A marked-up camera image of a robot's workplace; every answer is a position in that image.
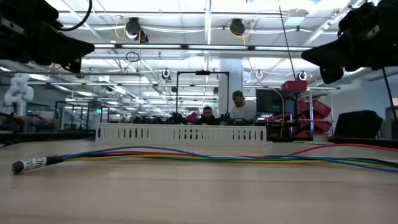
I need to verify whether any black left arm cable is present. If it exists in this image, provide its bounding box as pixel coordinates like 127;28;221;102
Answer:
58;0;93;32

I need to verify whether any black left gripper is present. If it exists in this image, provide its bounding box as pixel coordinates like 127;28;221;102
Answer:
0;0;96;74

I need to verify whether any black connector with white label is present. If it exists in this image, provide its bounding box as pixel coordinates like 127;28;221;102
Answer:
11;155;65;174

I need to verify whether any red cable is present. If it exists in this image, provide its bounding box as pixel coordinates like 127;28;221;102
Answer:
93;143;398;159

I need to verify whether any metal shelf rack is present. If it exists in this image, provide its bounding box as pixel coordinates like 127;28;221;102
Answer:
307;86;336;138

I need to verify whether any white slotted cable duct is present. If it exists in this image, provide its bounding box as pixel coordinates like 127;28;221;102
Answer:
95;122;268;146

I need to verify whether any black monitor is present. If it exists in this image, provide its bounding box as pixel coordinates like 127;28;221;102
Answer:
256;88;296;114

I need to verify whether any white pillar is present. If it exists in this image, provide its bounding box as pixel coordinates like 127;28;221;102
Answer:
218;58;244;116

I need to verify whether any multicolour wire bundle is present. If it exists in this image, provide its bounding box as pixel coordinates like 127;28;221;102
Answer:
60;145;398;174

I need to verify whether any long overhead light bar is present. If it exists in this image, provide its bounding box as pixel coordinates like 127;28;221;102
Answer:
93;43;313;52

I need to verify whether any black workstation frame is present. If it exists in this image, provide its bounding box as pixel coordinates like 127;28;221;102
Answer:
175;70;230;116

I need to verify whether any thin black hanging cable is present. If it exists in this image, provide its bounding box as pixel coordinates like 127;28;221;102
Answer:
381;67;398;125
277;0;301;94

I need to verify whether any red storage box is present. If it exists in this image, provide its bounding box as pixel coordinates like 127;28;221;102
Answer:
281;80;308;92

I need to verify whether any person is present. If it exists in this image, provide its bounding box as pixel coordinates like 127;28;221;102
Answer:
229;90;257;122
195;106;221;126

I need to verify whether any bundle of coloured wires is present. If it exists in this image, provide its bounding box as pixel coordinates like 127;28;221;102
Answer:
149;156;398;167

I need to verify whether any red storage bin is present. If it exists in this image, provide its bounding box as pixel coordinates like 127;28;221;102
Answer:
298;99;332;118
297;119;332;134

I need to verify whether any yellow hanging cable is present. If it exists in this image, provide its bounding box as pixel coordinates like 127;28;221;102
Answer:
272;89;285;138

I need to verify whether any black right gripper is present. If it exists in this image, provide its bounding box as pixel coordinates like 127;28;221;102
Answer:
300;0;398;85

